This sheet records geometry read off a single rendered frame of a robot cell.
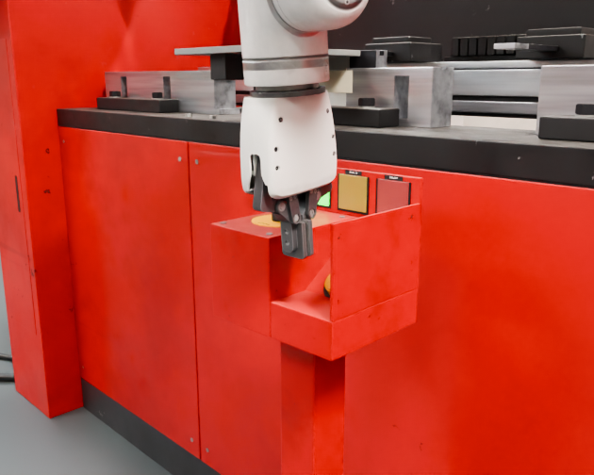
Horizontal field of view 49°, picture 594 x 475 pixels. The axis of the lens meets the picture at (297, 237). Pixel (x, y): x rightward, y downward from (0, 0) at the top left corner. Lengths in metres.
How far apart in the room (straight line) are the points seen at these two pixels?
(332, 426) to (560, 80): 0.55
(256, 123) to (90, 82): 1.31
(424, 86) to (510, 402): 0.50
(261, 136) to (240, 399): 0.84
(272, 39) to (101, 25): 1.34
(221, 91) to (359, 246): 0.84
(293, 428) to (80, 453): 1.08
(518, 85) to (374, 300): 0.66
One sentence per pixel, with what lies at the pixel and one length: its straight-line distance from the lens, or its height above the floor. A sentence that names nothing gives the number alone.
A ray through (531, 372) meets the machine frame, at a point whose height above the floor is 0.58.
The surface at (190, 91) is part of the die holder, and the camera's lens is 1.53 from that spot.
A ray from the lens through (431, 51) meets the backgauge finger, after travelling 1.41.
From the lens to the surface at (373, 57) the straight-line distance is 1.15.
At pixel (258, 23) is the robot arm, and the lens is 0.62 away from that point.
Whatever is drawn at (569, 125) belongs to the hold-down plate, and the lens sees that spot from 0.90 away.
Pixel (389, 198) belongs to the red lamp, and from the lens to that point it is 0.79.
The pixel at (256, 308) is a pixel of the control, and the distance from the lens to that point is 0.76.
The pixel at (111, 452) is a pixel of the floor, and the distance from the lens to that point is 1.85.
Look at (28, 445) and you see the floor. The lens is 1.95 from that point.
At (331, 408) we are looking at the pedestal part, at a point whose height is 0.55.
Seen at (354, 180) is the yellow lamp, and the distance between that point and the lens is 0.82.
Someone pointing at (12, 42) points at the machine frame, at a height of 1.04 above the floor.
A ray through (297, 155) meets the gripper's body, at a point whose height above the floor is 0.88.
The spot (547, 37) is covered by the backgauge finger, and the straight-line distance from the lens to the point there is 1.21.
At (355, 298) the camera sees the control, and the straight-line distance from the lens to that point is 0.70.
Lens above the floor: 0.95
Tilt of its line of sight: 14 degrees down
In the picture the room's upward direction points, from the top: straight up
